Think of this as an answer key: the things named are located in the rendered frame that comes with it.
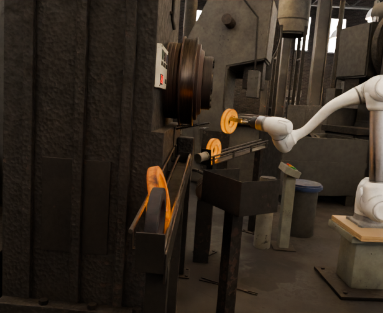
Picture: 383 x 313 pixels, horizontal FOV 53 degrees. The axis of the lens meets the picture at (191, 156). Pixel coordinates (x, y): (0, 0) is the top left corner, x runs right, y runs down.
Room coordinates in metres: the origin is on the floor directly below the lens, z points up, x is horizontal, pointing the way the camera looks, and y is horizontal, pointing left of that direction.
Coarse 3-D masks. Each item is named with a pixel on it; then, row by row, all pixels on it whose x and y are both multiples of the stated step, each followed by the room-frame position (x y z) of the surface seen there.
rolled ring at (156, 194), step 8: (152, 192) 1.00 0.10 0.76; (160, 192) 1.01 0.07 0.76; (152, 200) 0.98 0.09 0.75; (160, 200) 0.98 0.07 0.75; (152, 208) 0.96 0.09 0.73; (160, 208) 0.99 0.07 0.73; (152, 216) 0.95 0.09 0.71; (160, 216) 1.09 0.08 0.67; (152, 224) 0.94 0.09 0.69; (160, 224) 1.09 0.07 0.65; (152, 232) 0.94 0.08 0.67; (160, 232) 1.07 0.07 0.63
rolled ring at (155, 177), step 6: (150, 168) 1.26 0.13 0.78; (156, 168) 1.25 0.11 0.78; (150, 174) 1.23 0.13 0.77; (156, 174) 1.23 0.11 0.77; (162, 174) 1.33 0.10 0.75; (150, 180) 1.21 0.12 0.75; (156, 180) 1.21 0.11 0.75; (162, 180) 1.33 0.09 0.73; (150, 186) 1.19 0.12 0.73; (156, 186) 1.19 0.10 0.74; (162, 186) 1.33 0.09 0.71; (168, 198) 1.34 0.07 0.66; (168, 204) 1.31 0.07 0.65; (168, 210) 1.29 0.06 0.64; (168, 216) 1.26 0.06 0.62
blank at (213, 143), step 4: (212, 140) 2.52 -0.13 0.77; (216, 140) 2.55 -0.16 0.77; (208, 144) 2.50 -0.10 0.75; (212, 144) 2.50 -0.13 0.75; (216, 144) 2.55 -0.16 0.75; (220, 144) 2.60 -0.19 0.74; (208, 148) 2.49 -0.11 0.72; (212, 148) 2.51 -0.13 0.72; (216, 148) 2.58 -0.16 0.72; (220, 148) 2.60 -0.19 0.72; (212, 152) 2.51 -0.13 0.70; (216, 152) 2.58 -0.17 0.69; (220, 152) 2.60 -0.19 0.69; (216, 156) 2.56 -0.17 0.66; (216, 160) 2.56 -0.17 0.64
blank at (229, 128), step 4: (224, 112) 2.45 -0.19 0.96; (228, 112) 2.44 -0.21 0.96; (232, 112) 2.48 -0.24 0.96; (236, 112) 2.52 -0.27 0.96; (224, 116) 2.43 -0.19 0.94; (228, 116) 2.45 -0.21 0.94; (232, 116) 2.49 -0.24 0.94; (236, 116) 2.52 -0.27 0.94; (224, 120) 2.42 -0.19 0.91; (228, 120) 2.45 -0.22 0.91; (224, 124) 2.42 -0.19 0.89; (228, 124) 2.46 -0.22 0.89; (232, 124) 2.51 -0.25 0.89; (236, 124) 2.54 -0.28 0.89; (224, 128) 2.43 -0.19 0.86; (228, 128) 2.46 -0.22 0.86; (232, 128) 2.50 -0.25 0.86; (224, 132) 2.48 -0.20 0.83; (228, 132) 2.47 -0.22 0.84; (232, 132) 2.51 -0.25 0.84
